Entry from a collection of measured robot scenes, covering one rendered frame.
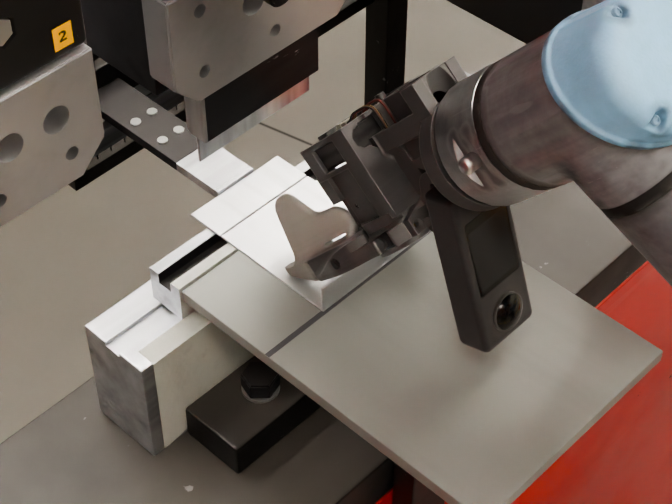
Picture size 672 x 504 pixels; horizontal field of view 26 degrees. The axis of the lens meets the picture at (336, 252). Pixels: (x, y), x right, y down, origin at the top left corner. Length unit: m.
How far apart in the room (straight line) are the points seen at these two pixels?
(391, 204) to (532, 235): 0.36
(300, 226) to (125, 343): 0.15
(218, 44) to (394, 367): 0.24
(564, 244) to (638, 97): 0.51
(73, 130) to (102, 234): 1.67
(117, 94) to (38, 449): 0.27
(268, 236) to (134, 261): 1.40
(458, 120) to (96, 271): 1.66
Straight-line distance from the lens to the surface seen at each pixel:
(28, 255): 2.44
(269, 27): 0.86
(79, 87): 0.77
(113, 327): 1.00
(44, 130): 0.78
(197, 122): 0.93
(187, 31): 0.81
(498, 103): 0.75
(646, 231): 0.74
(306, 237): 0.93
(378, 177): 0.85
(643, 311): 1.31
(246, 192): 1.04
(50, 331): 2.32
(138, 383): 0.99
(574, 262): 1.18
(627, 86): 0.69
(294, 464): 1.04
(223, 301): 0.97
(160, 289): 1.00
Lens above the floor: 1.72
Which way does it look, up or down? 46 degrees down
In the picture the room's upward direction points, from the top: straight up
